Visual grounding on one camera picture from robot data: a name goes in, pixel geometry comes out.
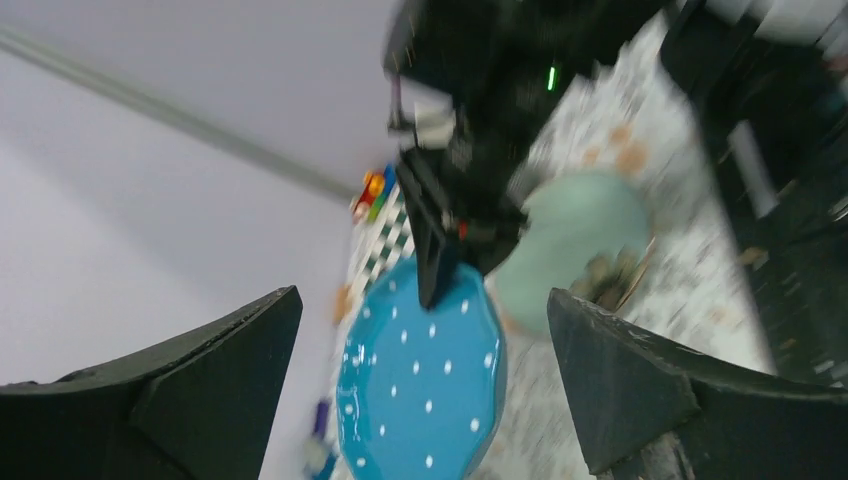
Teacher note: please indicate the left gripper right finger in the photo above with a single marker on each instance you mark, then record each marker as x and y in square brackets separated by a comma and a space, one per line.
[646, 407]

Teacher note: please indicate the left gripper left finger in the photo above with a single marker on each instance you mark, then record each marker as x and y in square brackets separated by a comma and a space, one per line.
[200, 405]

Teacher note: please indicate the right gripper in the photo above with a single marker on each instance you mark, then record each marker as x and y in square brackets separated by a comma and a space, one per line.
[458, 204]

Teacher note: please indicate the blue dotted plate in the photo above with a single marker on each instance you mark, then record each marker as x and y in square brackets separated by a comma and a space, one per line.
[420, 392]

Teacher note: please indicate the light green floral plate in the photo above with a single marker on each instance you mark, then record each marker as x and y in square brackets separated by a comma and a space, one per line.
[588, 233]

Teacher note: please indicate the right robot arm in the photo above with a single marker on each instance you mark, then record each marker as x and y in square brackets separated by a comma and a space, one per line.
[505, 66]

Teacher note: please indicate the green white checkerboard mat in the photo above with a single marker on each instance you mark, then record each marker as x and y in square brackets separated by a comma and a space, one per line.
[377, 246]

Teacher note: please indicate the colourful toy car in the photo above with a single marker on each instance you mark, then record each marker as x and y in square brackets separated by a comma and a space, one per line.
[378, 185]

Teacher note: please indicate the tan wooden block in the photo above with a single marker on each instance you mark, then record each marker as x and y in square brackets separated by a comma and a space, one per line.
[342, 305]

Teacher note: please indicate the purple lego brick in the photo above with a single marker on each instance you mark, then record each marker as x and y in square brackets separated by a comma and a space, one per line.
[321, 419]

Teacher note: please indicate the blue grey lego brick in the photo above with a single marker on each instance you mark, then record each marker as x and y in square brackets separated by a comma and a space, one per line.
[319, 459]

